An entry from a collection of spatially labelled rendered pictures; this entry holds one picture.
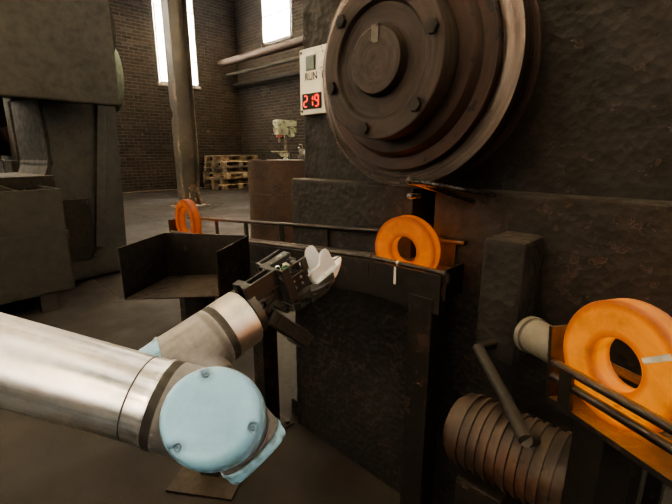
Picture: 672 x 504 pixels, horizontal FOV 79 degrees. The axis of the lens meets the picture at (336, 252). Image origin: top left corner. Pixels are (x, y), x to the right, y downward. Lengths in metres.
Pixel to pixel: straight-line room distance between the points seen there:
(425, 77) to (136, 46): 10.93
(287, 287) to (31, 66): 2.72
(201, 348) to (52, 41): 2.84
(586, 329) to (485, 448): 0.26
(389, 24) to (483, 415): 0.70
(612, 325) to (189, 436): 0.48
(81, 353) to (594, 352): 0.59
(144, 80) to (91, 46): 8.13
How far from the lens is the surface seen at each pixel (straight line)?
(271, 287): 0.65
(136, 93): 11.34
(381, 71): 0.82
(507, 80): 0.79
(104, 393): 0.46
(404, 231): 0.92
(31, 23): 3.25
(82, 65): 3.31
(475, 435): 0.76
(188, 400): 0.42
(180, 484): 1.45
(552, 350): 0.65
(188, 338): 0.59
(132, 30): 11.60
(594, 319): 0.61
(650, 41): 0.90
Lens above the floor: 0.95
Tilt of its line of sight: 14 degrees down
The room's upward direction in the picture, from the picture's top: straight up
